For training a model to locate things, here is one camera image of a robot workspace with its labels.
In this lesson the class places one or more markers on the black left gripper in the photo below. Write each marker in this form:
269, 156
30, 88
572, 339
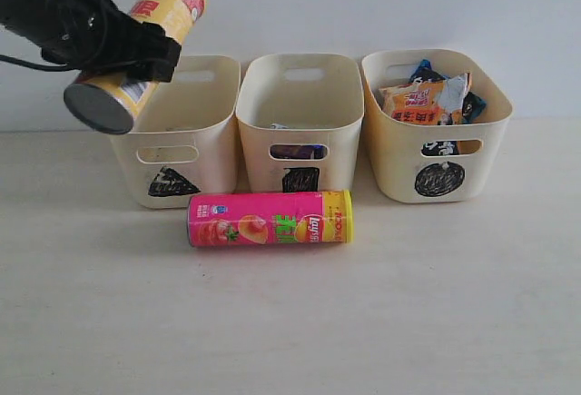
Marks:
81, 34

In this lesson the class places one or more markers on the yellow chips can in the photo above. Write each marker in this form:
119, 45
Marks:
108, 100

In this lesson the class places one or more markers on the purple juice carton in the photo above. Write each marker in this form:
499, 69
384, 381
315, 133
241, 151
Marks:
292, 152

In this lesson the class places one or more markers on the white blue milk carton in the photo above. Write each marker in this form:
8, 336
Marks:
320, 151

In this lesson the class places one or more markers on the orange noodle bag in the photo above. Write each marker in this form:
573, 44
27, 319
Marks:
404, 103

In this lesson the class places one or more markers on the blue noodle bag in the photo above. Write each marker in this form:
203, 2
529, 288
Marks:
472, 106

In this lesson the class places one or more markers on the left cream plastic bin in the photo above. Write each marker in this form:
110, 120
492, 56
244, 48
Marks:
186, 139

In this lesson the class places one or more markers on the cream plastic bin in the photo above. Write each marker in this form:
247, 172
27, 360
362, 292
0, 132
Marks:
418, 164
186, 139
300, 99

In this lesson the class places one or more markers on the middle cream plastic bin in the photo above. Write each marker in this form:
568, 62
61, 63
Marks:
300, 99

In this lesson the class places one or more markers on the pink chips can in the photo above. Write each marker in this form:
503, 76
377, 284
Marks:
270, 218

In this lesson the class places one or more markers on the right cream plastic bin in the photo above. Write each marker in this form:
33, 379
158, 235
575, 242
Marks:
418, 164

